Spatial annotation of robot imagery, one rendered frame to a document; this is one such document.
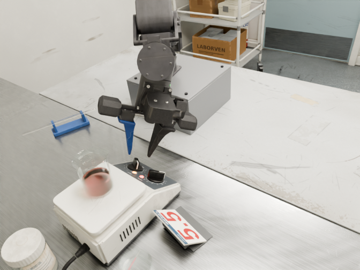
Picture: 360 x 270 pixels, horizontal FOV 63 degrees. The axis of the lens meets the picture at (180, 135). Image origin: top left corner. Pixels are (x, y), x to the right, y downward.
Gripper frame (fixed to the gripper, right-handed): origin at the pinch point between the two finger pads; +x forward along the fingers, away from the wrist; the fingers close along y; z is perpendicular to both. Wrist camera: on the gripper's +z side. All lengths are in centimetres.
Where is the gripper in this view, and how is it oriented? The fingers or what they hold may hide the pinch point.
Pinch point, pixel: (142, 139)
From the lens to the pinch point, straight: 58.3
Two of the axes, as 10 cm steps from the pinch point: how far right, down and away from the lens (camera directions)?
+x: -2.4, 9.4, 2.3
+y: 9.3, 1.6, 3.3
